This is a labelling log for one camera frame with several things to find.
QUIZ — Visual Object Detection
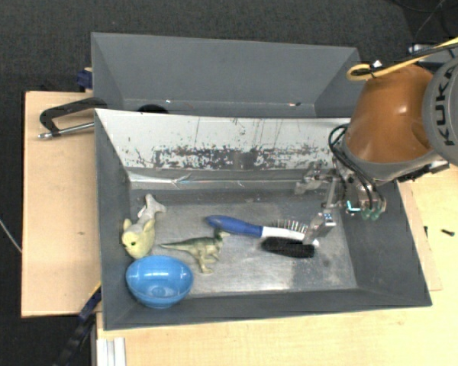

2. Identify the blue bowl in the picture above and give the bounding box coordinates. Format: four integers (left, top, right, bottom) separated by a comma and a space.
124, 255, 195, 310

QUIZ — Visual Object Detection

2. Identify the pale yellow toy whale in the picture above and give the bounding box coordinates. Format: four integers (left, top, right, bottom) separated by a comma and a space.
121, 193, 168, 260

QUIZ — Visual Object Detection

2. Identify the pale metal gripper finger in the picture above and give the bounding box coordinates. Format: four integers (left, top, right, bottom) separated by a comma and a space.
294, 165, 331, 196
302, 210, 337, 246

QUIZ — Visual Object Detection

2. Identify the blue and white brush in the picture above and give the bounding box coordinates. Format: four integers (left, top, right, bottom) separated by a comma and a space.
204, 214, 321, 260

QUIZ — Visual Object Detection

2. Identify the green toy dinosaur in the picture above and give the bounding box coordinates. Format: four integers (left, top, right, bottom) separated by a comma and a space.
159, 228, 231, 275

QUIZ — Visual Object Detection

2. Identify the grey metal bin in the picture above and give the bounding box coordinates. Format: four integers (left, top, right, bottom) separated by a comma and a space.
89, 31, 433, 332

